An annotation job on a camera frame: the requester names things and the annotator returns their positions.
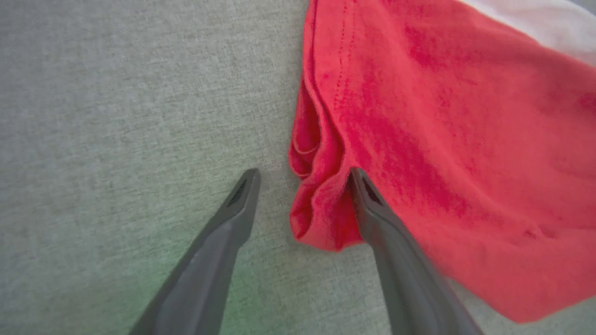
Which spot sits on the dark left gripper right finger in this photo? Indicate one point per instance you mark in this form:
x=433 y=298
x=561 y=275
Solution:
x=409 y=288

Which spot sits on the red shorts with white trim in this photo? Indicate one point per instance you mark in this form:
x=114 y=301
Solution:
x=442 y=116

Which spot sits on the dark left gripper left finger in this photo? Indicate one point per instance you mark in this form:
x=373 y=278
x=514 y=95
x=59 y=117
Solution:
x=205 y=274

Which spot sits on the grey fabric sofa cushion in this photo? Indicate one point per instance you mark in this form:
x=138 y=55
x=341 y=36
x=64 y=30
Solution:
x=130 y=102

